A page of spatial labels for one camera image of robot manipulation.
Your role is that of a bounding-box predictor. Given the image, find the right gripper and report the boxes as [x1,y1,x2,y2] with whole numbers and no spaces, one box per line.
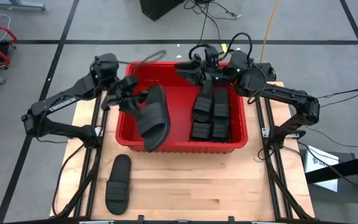
[174,57,230,86]

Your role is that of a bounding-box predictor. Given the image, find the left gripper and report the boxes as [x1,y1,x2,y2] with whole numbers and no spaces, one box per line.
[101,86,150,121]

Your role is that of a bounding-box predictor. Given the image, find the red plastic bin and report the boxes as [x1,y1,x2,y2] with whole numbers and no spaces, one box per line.
[114,61,249,154]

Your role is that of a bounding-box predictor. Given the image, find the black computer case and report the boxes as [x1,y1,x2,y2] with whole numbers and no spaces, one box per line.
[139,0,186,22]

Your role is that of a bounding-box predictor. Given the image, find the black vented control box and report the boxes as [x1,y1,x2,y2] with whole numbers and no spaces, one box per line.
[253,63,277,82]

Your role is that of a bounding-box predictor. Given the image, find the wooden table grey legs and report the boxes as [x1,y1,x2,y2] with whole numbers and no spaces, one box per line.
[0,0,46,12]

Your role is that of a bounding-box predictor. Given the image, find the white printed sheet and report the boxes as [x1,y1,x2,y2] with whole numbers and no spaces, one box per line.
[304,145,343,193]

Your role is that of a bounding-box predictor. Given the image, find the long black bar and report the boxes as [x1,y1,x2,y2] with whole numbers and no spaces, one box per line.
[305,152,358,184]

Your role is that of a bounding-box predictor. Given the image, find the grey side table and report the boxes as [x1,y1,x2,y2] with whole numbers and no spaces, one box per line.
[298,149,358,224]

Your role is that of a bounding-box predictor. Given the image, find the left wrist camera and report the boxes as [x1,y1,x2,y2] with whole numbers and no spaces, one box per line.
[121,75,140,93]

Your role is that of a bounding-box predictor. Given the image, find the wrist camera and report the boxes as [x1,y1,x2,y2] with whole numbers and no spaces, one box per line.
[204,46,221,62]
[121,75,140,93]

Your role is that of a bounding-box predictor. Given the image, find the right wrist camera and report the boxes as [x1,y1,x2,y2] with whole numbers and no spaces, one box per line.
[204,46,221,62]

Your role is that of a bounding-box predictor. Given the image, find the coiled black cable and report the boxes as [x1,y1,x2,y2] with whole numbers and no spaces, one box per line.
[187,0,217,60]

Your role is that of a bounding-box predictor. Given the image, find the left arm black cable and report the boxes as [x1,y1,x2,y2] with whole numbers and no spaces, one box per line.
[116,49,167,68]

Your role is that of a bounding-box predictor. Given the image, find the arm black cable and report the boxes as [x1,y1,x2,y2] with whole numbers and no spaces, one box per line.
[227,32,269,105]
[116,49,167,68]

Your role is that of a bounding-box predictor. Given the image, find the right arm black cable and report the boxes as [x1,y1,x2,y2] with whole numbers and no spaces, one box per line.
[227,32,269,105]

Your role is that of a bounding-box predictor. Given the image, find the yellow floor cable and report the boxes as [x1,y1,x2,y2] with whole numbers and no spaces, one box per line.
[259,0,280,63]

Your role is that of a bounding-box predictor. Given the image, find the black silver frame foot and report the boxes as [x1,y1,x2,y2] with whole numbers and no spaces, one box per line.
[261,126,307,140]

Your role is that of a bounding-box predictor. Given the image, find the long black table cable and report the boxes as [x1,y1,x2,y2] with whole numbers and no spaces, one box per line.
[52,144,86,217]

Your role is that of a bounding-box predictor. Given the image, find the thin black side cable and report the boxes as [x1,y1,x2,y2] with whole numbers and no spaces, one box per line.
[317,88,358,100]
[318,93,358,108]

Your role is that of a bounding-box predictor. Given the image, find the long black floor cable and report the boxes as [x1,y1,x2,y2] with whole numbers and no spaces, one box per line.
[296,141,358,200]

